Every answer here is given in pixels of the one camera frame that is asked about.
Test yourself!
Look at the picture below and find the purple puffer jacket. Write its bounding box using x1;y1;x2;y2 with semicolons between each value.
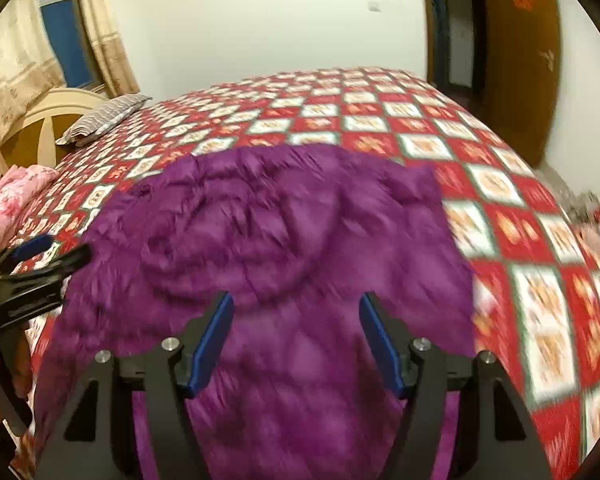
34;144;475;479

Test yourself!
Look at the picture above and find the clothes pile on floor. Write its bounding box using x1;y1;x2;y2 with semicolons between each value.
538;166;600;267

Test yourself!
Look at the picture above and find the person's left hand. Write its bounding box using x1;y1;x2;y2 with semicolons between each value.
0;323;33;437

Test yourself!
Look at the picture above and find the pink floral folded quilt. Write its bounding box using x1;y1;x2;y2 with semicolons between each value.
0;165;59;249

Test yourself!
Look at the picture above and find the cream wooden headboard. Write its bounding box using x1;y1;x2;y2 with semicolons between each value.
0;88;107;167

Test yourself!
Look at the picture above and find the red patchwork bear bedspread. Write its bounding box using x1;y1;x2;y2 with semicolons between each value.
20;67;600;479

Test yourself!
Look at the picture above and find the striped grey pillow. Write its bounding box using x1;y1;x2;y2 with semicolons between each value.
55;93;151;148

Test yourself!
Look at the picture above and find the beige curtain left panel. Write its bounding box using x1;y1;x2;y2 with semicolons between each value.
0;0;66;179

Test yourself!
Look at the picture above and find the beige curtain panel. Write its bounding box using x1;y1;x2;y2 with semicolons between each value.
78;0;140;96
0;0;66;179

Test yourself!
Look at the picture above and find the beige curtain right panel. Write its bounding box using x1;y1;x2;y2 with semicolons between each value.
78;0;140;96

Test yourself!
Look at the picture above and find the window with blue pane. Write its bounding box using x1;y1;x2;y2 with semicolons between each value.
38;0;102;90

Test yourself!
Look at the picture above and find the brown wooden door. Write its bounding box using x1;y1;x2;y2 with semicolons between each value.
481;0;560;167

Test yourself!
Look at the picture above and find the metal door handle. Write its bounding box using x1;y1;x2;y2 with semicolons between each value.
538;50;555;72

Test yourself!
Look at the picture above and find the brown door frame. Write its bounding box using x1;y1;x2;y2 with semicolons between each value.
425;0;486;112

